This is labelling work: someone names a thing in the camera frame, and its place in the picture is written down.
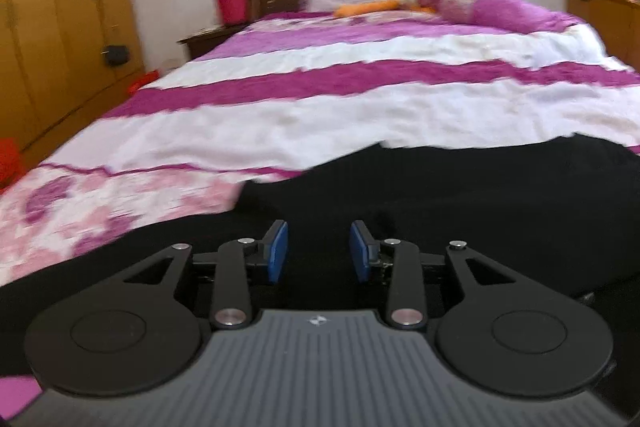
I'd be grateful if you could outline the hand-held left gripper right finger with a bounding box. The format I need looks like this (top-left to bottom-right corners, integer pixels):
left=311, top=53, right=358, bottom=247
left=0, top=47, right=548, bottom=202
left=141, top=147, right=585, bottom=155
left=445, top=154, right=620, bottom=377
left=349, top=220, right=519, bottom=331

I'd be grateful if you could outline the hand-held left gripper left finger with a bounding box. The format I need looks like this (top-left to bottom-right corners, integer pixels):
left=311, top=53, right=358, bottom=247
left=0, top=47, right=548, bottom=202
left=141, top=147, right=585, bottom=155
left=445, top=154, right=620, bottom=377
left=122, top=219, right=290, bottom=331

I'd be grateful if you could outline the black sweater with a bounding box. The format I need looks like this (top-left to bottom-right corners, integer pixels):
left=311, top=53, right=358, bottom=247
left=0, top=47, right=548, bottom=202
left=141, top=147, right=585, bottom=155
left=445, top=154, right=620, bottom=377
left=0, top=134, right=640, bottom=380

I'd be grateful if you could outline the purple floral bed blanket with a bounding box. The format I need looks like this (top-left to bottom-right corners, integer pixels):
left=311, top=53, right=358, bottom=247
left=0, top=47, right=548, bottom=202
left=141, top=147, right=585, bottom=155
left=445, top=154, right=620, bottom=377
left=0, top=0, right=640, bottom=410

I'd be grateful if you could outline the red item on floor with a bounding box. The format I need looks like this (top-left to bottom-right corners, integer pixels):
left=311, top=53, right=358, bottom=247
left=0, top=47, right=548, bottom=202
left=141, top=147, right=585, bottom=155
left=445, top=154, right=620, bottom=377
left=127, top=69, right=161, bottom=96

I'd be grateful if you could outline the dark wooden nightstand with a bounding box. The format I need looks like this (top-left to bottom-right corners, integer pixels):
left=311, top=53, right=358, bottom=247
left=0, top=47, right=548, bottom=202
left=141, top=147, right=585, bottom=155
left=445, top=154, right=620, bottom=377
left=177, top=24, right=247, bottom=60

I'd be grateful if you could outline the red plastic bucket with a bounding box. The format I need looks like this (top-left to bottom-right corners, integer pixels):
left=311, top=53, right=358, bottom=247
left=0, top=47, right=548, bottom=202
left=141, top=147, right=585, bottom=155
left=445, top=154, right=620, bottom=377
left=214, top=0, right=251, bottom=26

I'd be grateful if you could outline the small black hanging bag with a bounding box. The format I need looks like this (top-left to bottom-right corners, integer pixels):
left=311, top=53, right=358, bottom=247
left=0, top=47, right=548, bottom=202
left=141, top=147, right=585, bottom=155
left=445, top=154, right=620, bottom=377
left=102, top=44, right=132, bottom=68

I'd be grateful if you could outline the folded purple floral quilt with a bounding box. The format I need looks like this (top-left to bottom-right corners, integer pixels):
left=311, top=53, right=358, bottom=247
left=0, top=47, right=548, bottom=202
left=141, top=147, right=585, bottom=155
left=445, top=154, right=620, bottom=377
left=417, top=0, right=582, bottom=34

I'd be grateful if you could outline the red plastic stool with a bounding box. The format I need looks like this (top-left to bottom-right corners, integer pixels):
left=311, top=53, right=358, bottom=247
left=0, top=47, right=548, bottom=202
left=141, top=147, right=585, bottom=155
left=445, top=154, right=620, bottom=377
left=0, top=137, right=27, bottom=194

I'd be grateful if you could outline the yellow wooden wardrobe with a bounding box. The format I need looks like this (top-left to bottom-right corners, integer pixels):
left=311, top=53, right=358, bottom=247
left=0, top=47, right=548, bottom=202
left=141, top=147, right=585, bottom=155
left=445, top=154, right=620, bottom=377
left=0, top=0, right=147, bottom=160

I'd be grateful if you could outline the yellow wooden dresser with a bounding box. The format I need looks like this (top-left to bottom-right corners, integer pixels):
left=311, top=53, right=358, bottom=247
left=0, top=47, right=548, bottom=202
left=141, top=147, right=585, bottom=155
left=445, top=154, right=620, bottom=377
left=567, top=0, right=640, bottom=68

